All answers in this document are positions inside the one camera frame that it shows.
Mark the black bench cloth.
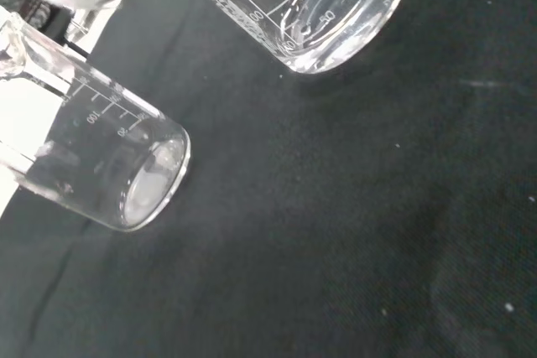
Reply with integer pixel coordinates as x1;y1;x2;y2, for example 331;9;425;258
0;0;537;358

